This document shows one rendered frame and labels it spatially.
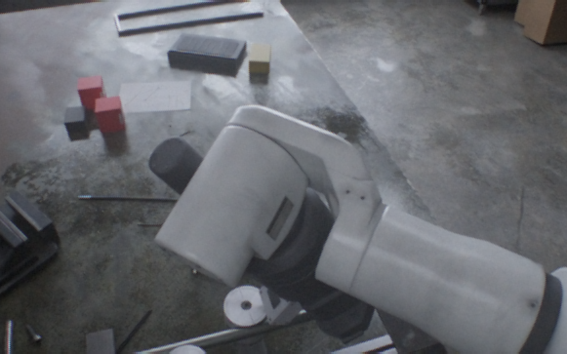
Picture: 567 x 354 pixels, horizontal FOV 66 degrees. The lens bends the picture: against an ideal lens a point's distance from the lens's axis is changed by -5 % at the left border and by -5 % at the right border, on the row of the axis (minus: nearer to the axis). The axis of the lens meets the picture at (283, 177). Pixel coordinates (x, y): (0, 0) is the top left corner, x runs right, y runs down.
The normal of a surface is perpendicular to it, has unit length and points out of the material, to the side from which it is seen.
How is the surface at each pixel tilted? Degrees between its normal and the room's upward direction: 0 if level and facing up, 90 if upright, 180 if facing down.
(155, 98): 0
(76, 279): 0
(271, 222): 72
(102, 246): 0
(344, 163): 23
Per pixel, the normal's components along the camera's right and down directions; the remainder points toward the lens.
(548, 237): 0.05, -0.71
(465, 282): -0.29, -0.42
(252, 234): 0.74, 0.16
